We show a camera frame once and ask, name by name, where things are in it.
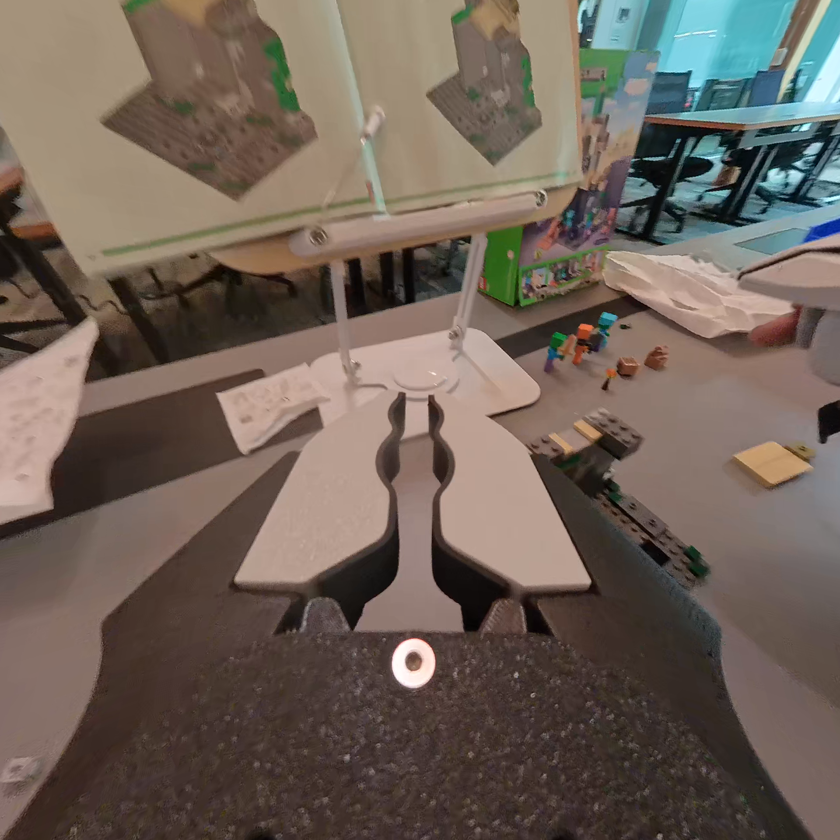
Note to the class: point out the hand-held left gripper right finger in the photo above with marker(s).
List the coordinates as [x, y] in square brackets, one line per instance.
[505, 512]

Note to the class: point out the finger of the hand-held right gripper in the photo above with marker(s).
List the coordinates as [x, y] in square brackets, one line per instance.
[800, 269]

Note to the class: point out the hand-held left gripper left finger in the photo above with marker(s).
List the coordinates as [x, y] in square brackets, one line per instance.
[328, 499]

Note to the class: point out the small olive brick piece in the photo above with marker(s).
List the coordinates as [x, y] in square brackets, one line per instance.
[802, 451]

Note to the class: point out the tan toy brick plate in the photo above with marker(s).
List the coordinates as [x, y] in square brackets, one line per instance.
[768, 464]

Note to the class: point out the grey toy brick build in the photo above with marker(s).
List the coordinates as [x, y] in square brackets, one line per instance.
[617, 433]

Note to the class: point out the person's right hand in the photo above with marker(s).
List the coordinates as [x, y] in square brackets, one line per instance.
[774, 328]

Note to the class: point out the crumpled white paper bag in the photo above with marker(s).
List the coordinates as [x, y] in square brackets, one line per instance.
[682, 289]

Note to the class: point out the white book stand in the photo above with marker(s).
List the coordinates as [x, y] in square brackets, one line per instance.
[499, 374]

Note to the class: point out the orange edged office table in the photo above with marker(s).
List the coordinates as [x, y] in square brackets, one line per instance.
[741, 118]

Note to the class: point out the green zombie toy minifigure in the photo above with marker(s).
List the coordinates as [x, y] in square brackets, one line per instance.
[556, 351]

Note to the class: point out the small brown brick piece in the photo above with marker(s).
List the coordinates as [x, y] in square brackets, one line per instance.
[628, 367]
[657, 358]

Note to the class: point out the small toy torch piece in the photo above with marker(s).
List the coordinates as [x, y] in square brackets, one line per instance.
[610, 379]

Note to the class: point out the orange toy minifigure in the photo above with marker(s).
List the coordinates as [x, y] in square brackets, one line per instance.
[581, 341]

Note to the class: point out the cyan toy minifigure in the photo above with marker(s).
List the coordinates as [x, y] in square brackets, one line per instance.
[604, 328]

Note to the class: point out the green toy brick box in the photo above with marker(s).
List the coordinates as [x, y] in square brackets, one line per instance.
[564, 262]

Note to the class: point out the white printed paper sheet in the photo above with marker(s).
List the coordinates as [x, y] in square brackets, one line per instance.
[33, 420]

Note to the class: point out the brick building instruction booklet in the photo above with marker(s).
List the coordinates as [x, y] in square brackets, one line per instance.
[367, 65]

